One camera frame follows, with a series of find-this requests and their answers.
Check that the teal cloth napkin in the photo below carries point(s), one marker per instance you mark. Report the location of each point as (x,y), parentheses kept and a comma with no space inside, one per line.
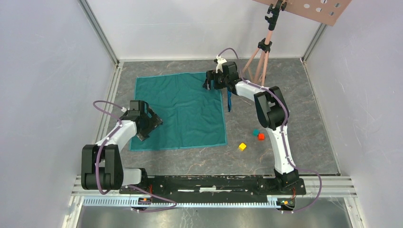
(192,116)

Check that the pink tripod stand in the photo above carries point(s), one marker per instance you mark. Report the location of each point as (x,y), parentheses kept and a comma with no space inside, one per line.
(264,46)

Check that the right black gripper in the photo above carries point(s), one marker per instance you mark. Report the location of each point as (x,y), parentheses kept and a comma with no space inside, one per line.
(211,75)

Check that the pink perforated board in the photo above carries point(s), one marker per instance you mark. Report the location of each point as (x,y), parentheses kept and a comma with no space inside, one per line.
(322,11)

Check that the red small cube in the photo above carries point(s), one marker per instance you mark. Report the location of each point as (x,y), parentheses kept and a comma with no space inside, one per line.
(261,137)

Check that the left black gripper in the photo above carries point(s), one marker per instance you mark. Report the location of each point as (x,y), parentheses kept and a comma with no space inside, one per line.
(154,121)

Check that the teal small cube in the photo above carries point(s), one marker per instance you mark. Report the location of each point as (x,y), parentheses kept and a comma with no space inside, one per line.
(255,132)

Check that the yellow small cube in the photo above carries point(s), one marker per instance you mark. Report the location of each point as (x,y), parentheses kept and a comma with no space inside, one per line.
(242,146)

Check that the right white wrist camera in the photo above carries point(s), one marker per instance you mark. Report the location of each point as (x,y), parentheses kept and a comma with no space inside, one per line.
(219,62)

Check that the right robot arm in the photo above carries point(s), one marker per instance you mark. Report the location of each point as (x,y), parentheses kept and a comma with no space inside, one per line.
(272,114)

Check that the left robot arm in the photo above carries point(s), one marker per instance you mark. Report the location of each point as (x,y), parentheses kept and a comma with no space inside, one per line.
(101,164)

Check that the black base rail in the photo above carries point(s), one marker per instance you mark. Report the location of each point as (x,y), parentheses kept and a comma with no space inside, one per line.
(220,191)

